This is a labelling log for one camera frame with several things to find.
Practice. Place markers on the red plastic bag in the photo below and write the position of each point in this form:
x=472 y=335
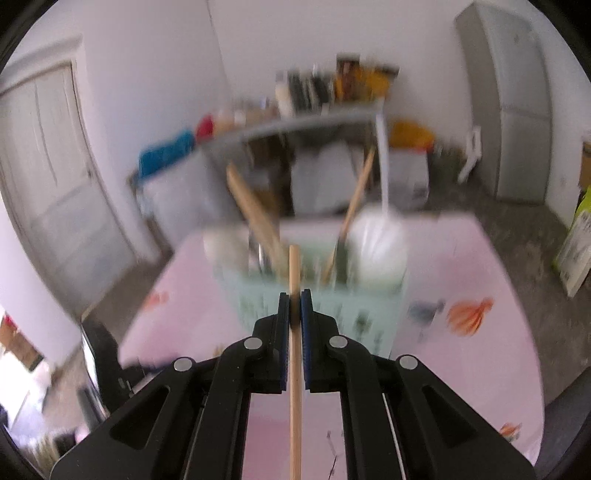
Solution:
x=206 y=128

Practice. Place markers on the grey panel door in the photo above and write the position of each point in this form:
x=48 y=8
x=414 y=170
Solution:
x=55 y=184

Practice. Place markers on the white sack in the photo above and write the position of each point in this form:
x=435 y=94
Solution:
x=323 y=180

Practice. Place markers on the long wooden chopstick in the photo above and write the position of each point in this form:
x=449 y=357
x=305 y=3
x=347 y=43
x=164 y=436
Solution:
x=295 y=415
x=251 y=207
x=355 y=198

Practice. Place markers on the black chair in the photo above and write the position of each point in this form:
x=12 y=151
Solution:
x=104 y=364

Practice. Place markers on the mint green utensil holder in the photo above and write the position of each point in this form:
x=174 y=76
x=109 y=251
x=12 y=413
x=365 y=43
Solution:
x=258 y=300

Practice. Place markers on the yellow plastic bag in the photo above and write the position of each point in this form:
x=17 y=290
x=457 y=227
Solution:
x=413 y=134

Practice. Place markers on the printed cardboard box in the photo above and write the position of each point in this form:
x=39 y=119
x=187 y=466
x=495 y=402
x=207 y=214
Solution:
x=18 y=344

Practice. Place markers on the yellow snack bag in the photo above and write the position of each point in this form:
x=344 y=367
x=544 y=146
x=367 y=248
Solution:
x=369 y=78

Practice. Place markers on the white leg side table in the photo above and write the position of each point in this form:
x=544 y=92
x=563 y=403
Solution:
x=300 y=121

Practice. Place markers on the white foam box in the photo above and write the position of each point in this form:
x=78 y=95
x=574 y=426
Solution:
x=408 y=177

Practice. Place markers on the white plastic rice scoop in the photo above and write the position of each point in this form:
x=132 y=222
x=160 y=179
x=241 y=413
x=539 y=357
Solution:
x=378 y=249

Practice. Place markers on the yellow green rice bag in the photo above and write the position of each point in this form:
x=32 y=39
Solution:
x=577 y=240

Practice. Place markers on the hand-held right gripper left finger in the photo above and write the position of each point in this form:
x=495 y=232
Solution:
x=284 y=341

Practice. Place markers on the pink balloon print tablecloth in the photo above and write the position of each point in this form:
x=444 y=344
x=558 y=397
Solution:
x=461 y=369

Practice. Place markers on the white plastic bottle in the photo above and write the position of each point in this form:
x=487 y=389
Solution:
x=284 y=97

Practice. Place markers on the black thermos flask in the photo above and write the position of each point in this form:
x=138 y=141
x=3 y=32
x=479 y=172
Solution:
x=298 y=92

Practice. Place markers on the metal spoon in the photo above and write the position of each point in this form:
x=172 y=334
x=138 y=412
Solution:
x=259 y=258

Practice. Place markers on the steel electric kettle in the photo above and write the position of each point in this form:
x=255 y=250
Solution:
x=319 y=90

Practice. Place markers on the brown cardboard box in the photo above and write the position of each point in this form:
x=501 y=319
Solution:
x=586 y=164

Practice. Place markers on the blue plastic bag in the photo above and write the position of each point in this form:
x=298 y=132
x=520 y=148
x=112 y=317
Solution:
x=164 y=154

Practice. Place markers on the silver refrigerator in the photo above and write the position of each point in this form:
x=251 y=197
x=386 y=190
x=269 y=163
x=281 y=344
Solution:
x=512 y=115

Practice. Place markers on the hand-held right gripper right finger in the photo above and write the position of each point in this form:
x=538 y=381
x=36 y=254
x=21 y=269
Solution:
x=307 y=341

